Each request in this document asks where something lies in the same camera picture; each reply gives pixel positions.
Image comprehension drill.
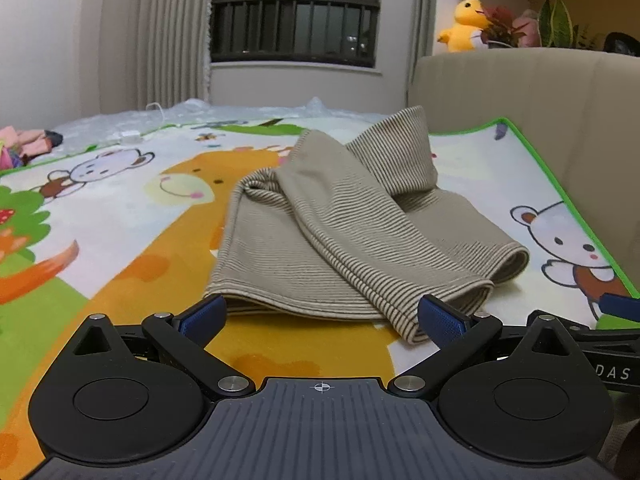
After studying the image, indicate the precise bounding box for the clear plastic sheet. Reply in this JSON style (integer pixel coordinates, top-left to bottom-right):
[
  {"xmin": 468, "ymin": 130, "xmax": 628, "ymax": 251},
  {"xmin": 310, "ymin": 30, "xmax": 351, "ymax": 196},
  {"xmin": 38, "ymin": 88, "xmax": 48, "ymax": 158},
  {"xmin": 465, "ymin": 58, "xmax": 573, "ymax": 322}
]
[{"xmin": 47, "ymin": 96, "xmax": 401, "ymax": 161}]

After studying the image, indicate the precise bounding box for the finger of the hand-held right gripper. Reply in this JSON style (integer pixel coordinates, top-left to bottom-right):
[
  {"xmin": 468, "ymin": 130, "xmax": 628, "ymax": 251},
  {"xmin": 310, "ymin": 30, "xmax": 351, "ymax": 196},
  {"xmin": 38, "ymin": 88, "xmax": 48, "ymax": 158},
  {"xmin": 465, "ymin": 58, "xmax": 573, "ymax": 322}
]
[{"xmin": 575, "ymin": 292, "xmax": 640, "ymax": 353}]

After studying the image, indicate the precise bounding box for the white charger with cable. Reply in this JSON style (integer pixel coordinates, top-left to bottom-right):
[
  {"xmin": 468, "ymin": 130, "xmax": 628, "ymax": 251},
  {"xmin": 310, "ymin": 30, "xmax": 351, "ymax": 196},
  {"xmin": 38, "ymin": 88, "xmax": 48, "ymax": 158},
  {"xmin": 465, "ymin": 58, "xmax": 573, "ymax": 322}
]
[{"xmin": 117, "ymin": 102, "xmax": 168, "ymax": 142}]

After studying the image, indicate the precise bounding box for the beige pleated curtain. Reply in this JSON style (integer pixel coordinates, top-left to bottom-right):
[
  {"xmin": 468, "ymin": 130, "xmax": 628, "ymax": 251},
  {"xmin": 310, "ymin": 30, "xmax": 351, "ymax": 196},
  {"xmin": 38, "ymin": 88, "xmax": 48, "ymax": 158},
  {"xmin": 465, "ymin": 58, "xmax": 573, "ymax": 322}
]
[{"xmin": 102, "ymin": 0, "xmax": 213, "ymax": 108}]

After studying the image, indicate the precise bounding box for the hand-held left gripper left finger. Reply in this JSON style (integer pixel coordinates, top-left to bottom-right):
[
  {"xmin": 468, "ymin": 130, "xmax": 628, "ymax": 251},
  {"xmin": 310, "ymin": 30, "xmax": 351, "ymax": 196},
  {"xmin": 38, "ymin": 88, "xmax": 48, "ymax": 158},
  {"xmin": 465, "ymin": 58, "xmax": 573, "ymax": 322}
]
[{"xmin": 73, "ymin": 294, "xmax": 256, "ymax": 397}]

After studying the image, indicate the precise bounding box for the beige striped knit garment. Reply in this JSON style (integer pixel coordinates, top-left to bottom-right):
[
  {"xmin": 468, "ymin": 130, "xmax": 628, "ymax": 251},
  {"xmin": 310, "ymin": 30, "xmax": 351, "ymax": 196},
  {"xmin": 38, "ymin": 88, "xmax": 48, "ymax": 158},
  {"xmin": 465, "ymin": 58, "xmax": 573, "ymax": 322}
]
[{"xmin": 204, "ymin": 105, "xmax": 531, "ymax": 347}]

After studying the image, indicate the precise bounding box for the pile of pink clothes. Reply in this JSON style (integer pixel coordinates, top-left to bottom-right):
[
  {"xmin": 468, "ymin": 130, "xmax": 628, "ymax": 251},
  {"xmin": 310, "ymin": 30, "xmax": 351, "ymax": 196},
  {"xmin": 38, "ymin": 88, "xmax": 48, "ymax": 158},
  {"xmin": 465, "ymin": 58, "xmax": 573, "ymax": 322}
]
[{"xmin": 0, "ymin": 126, "xmax": 64, "ymax": 171}]

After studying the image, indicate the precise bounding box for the dark window with railing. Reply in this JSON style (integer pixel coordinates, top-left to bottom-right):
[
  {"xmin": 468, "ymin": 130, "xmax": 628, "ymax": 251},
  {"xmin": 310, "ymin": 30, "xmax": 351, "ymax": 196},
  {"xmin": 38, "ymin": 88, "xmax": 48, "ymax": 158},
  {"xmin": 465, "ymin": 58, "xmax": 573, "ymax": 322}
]
[{"xmin": 210, "ymin": 0, "xmax": 382, "ymax": 68}]

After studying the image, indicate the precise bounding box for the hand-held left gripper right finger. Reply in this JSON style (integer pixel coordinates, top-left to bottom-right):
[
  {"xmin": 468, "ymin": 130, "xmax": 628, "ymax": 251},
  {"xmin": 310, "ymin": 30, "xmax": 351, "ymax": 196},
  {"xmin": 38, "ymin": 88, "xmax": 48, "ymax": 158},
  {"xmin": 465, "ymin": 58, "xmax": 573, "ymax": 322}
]
[{"xmin": 389, "ymin": 294, "xmax": 581, "ymax": 401}]

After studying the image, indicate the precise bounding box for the red leafed plant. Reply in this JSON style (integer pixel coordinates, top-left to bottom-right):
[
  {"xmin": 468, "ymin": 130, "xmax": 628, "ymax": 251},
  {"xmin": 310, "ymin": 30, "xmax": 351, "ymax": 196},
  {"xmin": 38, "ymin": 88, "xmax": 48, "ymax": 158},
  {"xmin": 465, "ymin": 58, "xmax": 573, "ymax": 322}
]
[{"xmin": 477, "ymin": 6, "xmax": 528, "ymax": 50}]

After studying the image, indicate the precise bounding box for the green striped leaf plant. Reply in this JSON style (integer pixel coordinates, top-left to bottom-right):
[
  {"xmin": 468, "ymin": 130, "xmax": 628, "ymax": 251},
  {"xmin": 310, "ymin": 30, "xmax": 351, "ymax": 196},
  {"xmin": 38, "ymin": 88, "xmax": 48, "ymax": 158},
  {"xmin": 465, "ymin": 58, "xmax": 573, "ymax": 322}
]
[{"xmin": 539, "ymin": 0, "xmax": 573, "ymax": 48}]

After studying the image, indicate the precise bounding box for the cartoon animal printed mat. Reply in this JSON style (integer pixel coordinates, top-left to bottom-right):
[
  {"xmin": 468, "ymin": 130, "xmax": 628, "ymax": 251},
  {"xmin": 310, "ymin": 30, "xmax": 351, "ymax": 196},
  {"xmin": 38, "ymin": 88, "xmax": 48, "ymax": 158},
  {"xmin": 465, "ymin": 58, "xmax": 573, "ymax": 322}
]
[{"xmin": 0, "ymin": 117, "xmax": 640, "ymax": 466}]

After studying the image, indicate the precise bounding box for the yellow plush duck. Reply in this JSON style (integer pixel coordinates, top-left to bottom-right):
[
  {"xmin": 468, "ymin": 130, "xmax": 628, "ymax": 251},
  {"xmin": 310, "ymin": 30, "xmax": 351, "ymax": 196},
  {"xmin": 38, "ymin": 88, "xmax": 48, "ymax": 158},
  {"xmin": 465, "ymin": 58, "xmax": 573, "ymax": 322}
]
[{"xmin": 436, "ymin": 0, "xmax": 488, "ymax": 54}]

